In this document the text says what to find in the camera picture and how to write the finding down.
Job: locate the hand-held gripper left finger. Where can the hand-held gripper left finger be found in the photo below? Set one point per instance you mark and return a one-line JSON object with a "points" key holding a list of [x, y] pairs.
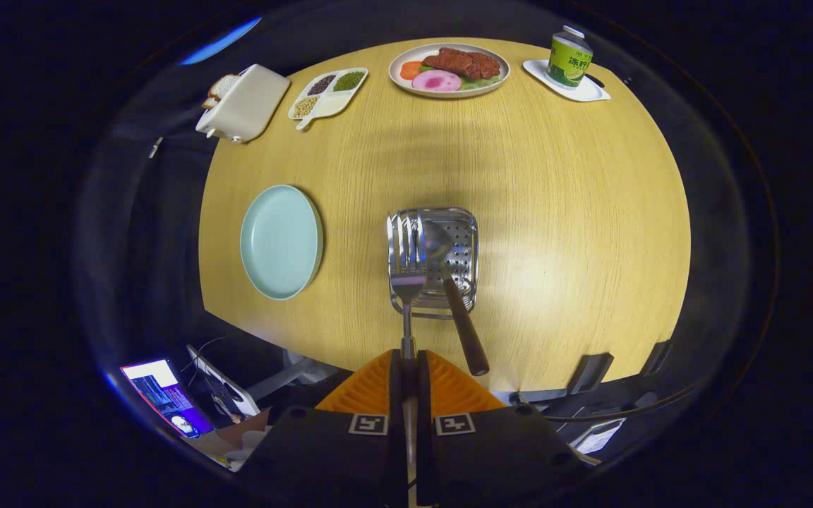
{"points": [[398, 395]]}

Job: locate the green label drink bottle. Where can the green label drink bottle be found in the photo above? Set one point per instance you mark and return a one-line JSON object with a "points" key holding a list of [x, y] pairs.
{"points": [[569, 60]]}

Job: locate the white flat device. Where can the white flat device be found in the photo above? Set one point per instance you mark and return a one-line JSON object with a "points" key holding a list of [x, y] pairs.
{"points": [[237, 398]]}

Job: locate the white square coaster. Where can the white square coaster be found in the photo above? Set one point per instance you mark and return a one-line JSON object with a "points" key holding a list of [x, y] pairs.
{"points": [[590, 92]]}

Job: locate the small black object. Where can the small black object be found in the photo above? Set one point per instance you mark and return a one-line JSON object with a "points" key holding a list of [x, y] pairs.
{"points": [[593, 80]]}

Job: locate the metal cloth clip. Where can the metal cloth clip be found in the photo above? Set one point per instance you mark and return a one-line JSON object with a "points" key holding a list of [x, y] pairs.
{"points": [[156, 147]]}

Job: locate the cream white toaster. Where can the cream white toaster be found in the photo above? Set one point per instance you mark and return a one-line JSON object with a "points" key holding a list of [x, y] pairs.
{"points": [[251, 102]]}

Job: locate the yellow soybeans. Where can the yellow soybeans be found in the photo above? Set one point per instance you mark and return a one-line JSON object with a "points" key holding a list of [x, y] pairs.
{"points": [[304, 106]]}

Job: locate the metal fork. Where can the metal fork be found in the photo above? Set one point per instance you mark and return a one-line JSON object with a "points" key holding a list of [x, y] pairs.
{"points": [[407, 282]]}

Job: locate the light green plate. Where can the light green plate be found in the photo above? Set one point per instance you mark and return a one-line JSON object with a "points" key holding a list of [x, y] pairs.
{"points": [[279, 243]]}

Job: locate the black chair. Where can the black chair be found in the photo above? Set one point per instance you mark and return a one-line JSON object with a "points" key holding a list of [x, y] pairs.
{"points": [[590, 374]]}

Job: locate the perforated metal tray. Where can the perforated metal tray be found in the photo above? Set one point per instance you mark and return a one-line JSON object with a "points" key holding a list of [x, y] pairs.
{"points": [[459, 240]]}

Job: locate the white paper sheet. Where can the white paper sheet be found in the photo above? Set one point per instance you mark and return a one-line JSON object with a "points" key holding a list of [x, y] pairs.
{"points": [[600, 437]]}

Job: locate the orange tomato slice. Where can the orange tomato slice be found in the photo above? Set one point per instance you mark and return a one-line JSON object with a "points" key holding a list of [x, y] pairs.
{"points": [[411, 70]]}

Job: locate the lit computer screen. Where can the lit computer screen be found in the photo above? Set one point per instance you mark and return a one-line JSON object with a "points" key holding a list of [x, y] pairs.
{"points": [[163, 395]]}

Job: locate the green mung beans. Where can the green mung beans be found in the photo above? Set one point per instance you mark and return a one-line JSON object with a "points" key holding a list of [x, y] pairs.
{"points": [[348, 80]]}

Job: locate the dark red beans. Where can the dark red beans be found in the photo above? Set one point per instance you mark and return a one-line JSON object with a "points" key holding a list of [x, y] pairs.
{"points": [[321, 85]]}

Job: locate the brown cardboard box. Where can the brown cardboard box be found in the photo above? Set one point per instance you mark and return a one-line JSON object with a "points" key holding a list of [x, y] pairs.
{"points": [[251, 423]]}

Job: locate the white food plate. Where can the white food plate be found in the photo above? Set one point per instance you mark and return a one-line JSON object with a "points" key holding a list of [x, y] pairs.
{"points": [[413, 56]]}

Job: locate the green lettuce leaf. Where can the green lettuce leaf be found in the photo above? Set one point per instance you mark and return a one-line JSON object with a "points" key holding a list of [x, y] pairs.
{"points": [[480, 82]]}

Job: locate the red meat pieces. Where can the red meat pieces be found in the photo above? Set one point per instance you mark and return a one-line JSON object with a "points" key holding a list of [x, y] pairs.
{"points": [[463, 63]]}

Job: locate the white table leg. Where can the white table leg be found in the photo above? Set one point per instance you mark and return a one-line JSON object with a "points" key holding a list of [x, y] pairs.
{"points": [[286, 377]]}

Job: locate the white divided dish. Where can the white divided dish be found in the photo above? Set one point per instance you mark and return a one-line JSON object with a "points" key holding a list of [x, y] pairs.
{"points": [[329, 106]]}

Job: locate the pink ham slice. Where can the pink ham slice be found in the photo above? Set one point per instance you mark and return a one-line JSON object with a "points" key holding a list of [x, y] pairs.
{"points": [[437, 81]]}

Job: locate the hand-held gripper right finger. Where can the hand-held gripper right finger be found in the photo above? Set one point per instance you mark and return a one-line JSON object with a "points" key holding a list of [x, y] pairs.
{"points": [[424, 395]]}

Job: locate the toast bread slice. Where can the toast bread slice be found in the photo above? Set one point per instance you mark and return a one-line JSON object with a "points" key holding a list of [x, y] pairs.
{"points": [[223, 85], [209, 103]]}

